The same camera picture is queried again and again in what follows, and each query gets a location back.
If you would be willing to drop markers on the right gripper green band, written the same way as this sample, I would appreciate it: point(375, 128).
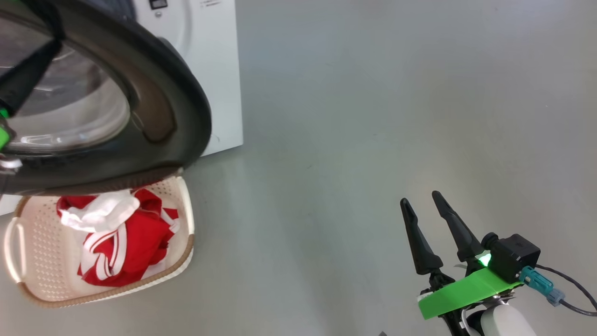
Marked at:
point(461, 294)

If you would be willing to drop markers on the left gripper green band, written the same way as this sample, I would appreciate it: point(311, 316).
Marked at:
point(3, 135)

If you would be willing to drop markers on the white cloth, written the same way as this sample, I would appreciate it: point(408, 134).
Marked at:
point(100, 212)

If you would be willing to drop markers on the black round washing machine door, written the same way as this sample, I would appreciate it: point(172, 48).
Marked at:
point(186, 116)

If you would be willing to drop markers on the red and white garment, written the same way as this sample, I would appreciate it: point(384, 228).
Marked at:
point(140, 252)

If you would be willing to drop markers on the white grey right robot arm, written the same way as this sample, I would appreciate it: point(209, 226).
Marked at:
point(503, 324)

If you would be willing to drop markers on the white washing machine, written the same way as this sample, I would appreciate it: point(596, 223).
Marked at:
point(219, 70)

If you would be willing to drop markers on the cream perforated laundry basket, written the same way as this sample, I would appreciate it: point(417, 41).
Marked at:
point(46, 270)

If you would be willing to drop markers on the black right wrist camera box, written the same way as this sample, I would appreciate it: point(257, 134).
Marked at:
point(513, 256)

